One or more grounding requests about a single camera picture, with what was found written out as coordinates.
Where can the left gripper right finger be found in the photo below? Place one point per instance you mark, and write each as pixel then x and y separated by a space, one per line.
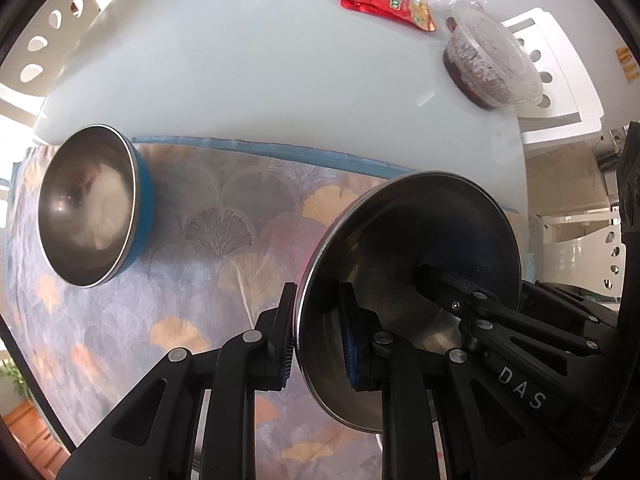
pixel 441 420

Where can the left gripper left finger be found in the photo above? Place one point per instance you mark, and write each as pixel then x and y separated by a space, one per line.
pixel 193 411

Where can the red steel bowl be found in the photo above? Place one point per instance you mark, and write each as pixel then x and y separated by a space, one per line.
pixel 394 245

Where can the blue steel bowl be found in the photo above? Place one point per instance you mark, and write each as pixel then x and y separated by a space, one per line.
pixel 96 207

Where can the white chair right side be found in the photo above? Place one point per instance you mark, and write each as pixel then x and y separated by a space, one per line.
pixel 570 109

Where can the ginkgo pattern tablecloth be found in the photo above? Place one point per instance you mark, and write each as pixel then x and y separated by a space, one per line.
pixel 230 229

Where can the clear plastic food container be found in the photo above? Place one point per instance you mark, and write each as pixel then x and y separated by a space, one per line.
pixel 486 62

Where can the red snack packet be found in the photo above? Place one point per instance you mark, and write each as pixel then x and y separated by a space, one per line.
pixel 413 12

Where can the cream dining chair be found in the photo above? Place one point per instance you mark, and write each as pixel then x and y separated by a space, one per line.
pixel 38 55

